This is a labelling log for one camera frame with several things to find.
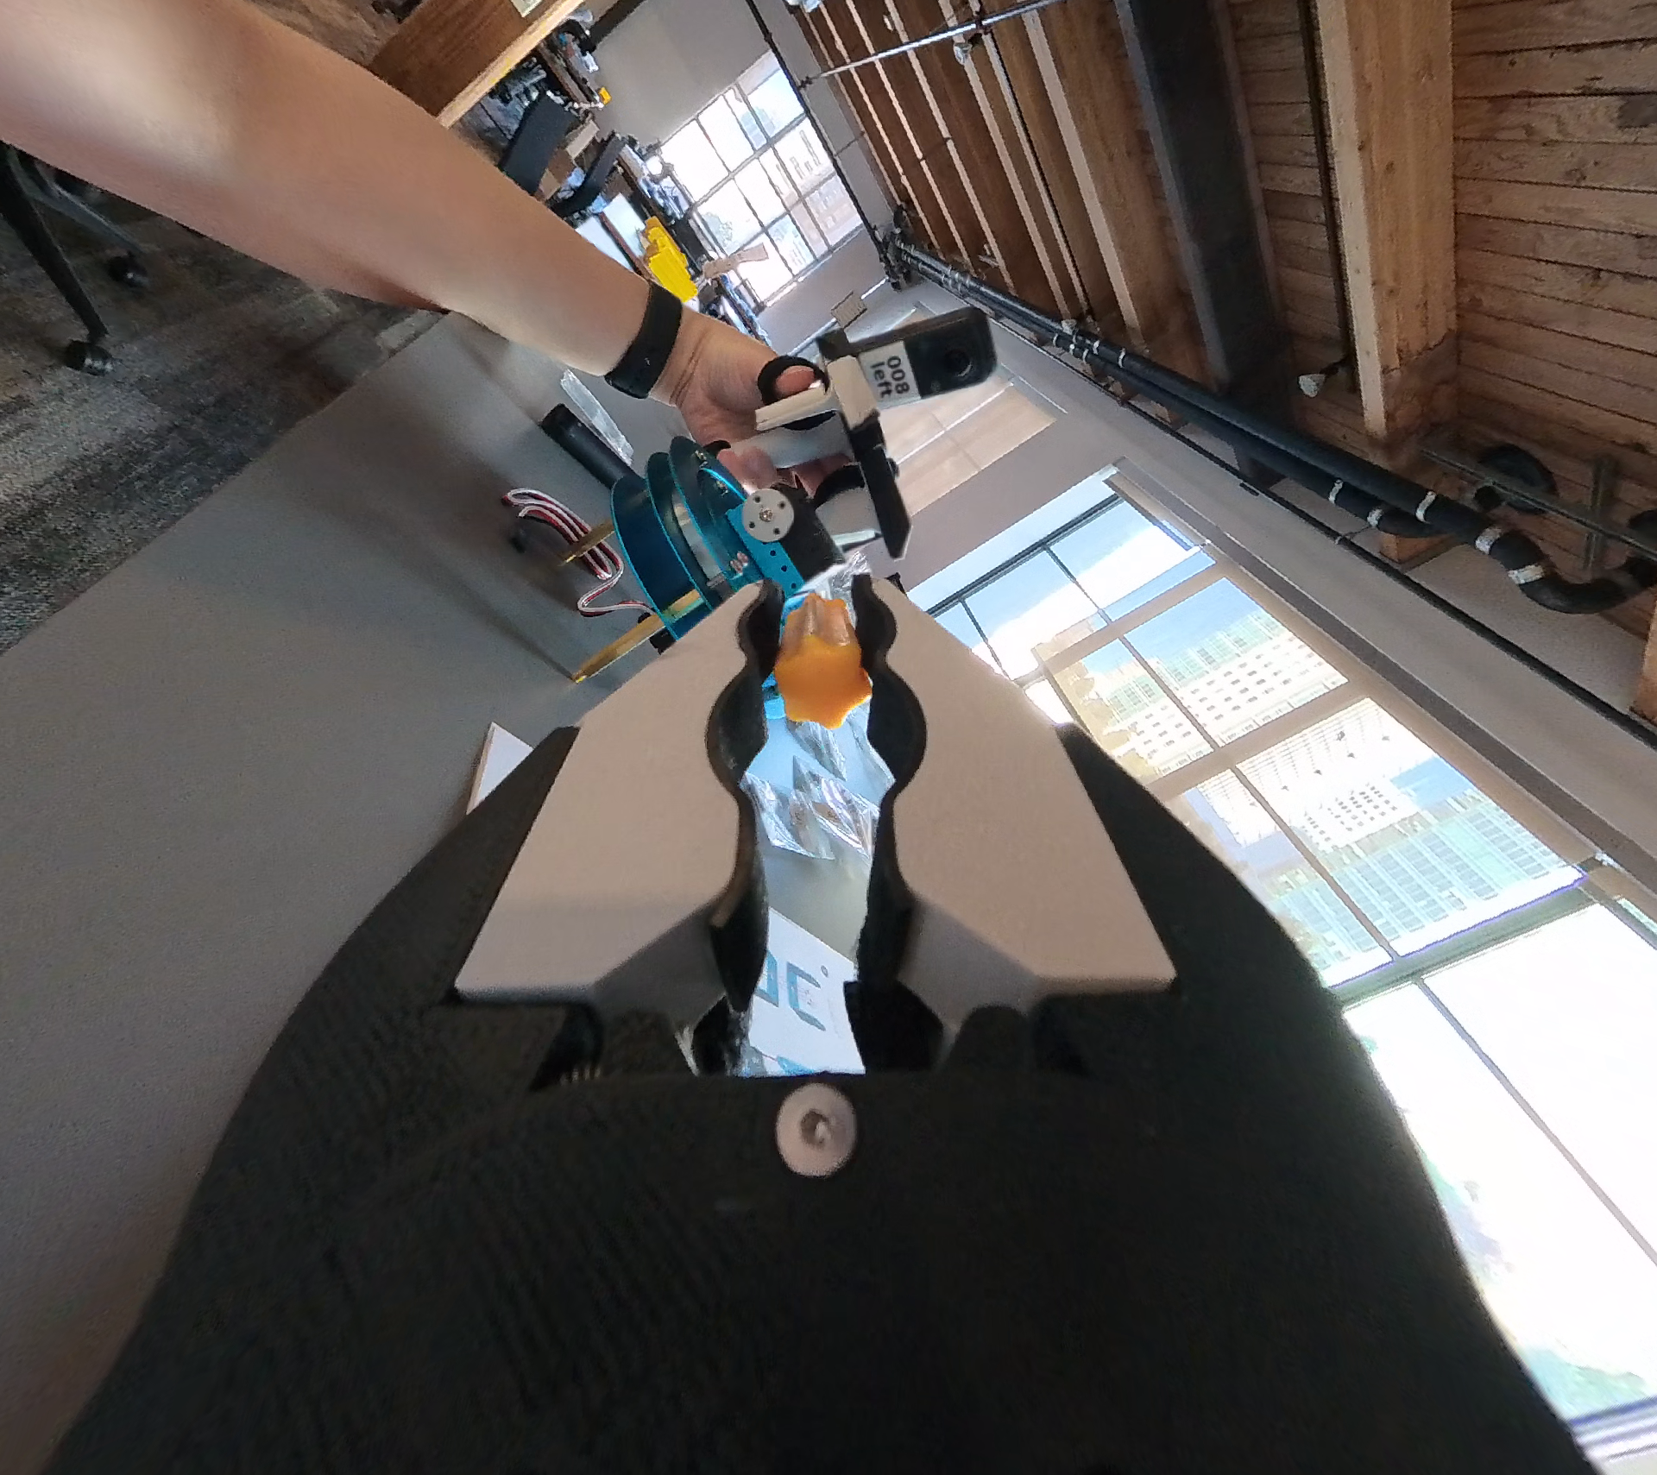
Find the clear plastic wrap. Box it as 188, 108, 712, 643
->
560, 368, 649, 467

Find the black cylinder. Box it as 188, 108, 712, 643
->
542, 403, 638, 487

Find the black ceiling pipe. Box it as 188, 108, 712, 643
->
894, 233, 1657, 616

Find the person's left forearm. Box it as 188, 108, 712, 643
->
0, 0, 649, 379

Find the person's left hand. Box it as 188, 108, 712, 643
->
667, 317, 831, 497

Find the black wristband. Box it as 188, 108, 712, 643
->
604, 282, 687, 403

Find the small clear screw bag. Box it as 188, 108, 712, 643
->
745, 725, 896, 858

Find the grey desk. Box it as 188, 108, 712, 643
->
0, 307, 831, 1475

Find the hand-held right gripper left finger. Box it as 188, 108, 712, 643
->
456, 583, 769, 1024

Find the blue toy robot arm base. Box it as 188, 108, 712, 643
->
560, 438, 862, 684

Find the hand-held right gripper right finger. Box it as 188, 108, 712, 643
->
858, 579, 1181, 1065

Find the large window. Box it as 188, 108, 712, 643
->
907, 465, 1657, 1425

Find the orange handle screwdriver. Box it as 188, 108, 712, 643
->
771, 559, 870, 727

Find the distant grid window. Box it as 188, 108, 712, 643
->
653, 65, 857, 305

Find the yellow bin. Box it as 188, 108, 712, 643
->
642, 217, 702, 305

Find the black office chair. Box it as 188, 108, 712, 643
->
0, 141, 151, 378

